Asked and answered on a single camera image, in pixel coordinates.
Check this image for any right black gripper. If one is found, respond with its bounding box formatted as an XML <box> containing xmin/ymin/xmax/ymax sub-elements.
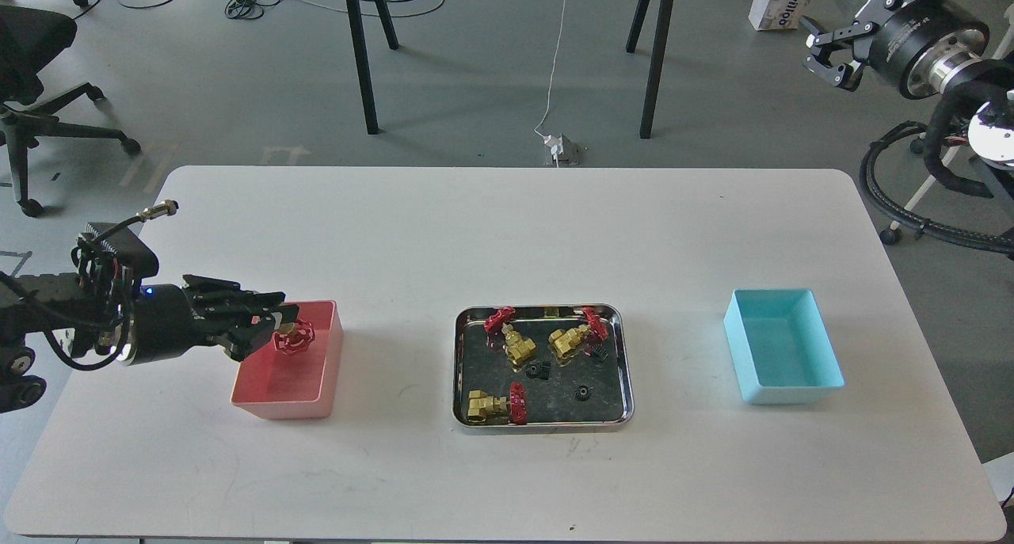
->
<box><xmin>802</xmin><ymin>0</ymin><xmax>991</xmax><ymax>100</ymax></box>

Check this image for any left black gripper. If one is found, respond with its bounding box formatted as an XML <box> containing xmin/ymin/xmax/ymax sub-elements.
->
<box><xmin>119</xmin><ymin>274</ymin><xmax>299</xmax><ymax>366</ymax></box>

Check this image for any brass valve red handle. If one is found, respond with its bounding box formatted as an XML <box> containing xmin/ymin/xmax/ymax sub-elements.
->
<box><xmin>272</xmin><ymin>319</ymin><xmax>315</xmax><ymax>356</ymax></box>

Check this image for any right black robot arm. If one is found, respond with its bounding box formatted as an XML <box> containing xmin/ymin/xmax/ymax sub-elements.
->
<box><xmin>799</xmin><ymin>0</ymin><xmax>1013</xmax><ymax>256</ymax></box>

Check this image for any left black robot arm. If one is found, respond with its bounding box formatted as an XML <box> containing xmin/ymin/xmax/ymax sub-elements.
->
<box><xmin>1</xmin><ymin>199</ymin><xmax>299</xmax><ymax>412</ymax></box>

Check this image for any pink plastic box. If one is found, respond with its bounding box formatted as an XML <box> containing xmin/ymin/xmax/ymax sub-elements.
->
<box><xmin>231</xmin><ymin>301</ymin><xmax>343</xmax><ymax>419</ymax></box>

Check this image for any brass valve bottom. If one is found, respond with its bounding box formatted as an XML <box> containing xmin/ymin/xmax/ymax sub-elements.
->
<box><xmin>466</xmin><ymin>382</ymin><xmax>528</xmax><ymax>425</ymax></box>

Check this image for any brass valve top left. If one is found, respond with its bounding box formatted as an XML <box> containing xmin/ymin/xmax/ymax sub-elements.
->
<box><xmin>484</xmin><ymin>307</ymin><xmax>536</xmax><ymax>371</ymax></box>

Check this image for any brass valve top right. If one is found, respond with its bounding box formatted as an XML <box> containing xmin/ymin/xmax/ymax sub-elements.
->
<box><xmin>548</xmin><ymin>307</ymin><xmax>609</xmax><ymax>366</ymax></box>

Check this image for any light blue plastic box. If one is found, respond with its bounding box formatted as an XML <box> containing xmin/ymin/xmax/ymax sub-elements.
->
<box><xmin>723</xmin><ymin>288</ymin><xmax>846</xmax><ymax>405</ymax></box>

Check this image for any black table leg right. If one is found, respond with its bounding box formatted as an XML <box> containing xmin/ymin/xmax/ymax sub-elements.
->
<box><xmin>624</xmin><ymin>0</ymin><xmax>674</xmax><ymax>139</ymax></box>

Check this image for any black table leg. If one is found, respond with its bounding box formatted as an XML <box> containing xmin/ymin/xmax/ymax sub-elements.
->
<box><xmin>345</xmin><ymin>0</ymin><xmax>399</xmax><ymax>134</ymax></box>
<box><xmin>624</xmin><ymin>0</ymin><xmax>674</xmax><ymax>139</ymax></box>

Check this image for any metal tray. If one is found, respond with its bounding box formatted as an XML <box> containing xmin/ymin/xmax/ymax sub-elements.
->
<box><xmin>452</xmin><ymin>303</ymin><xmax>634</xmax><ymax>428</ymax></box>

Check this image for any white power adapter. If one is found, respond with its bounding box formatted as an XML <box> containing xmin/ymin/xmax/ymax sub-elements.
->
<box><xmin>544</xmin><ymin>134</ymin><xmax>581</xmax><ymax>166</ymax></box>

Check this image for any black office chair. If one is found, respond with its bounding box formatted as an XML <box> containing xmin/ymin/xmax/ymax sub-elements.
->
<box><xmin>1</xmin><ymin>4</ymin><xmax>141</xmax><ymax>217</ymax></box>

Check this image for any black table leg left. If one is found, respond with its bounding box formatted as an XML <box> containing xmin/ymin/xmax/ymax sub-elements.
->
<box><xmin>345</xmin><ymin>0</ymin><xmax>399</xmax><ymax>134</ymax></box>

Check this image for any white cable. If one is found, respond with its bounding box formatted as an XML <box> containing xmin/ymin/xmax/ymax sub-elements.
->
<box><xmin>534</xmin><ymin>0</ymin><xmax>573</xmax><ymax>141</ymax></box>

